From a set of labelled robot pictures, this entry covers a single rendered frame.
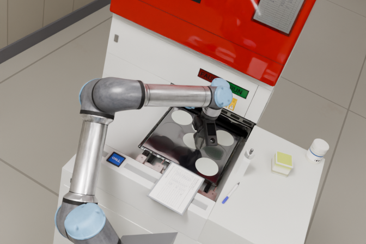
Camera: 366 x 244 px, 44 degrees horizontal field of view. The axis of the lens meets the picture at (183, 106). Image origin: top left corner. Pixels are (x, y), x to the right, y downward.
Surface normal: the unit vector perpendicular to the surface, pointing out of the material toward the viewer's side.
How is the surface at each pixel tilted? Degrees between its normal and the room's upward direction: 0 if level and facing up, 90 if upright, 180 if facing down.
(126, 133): 0
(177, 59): 90
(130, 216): 90
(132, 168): 0
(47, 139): 0
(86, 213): 39
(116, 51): 90
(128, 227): 90
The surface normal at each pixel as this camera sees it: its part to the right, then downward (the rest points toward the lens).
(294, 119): 0.25, -0.74
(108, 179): -0.40, 0.51
